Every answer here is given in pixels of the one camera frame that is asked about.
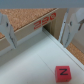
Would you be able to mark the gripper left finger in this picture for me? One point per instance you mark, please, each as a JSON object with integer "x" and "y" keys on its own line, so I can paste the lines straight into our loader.
{"x": 8, "y": 30}

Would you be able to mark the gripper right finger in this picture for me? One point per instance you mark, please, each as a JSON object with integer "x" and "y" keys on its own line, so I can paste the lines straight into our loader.
{"x": 68, "y": 29}

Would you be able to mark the wooden drawer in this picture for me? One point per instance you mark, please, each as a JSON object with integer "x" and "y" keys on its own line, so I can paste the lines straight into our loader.
{"x": 36, "y": 56}

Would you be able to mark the pink block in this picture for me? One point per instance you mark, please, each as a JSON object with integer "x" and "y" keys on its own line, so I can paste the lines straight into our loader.
{"x": 62, "y": 74}

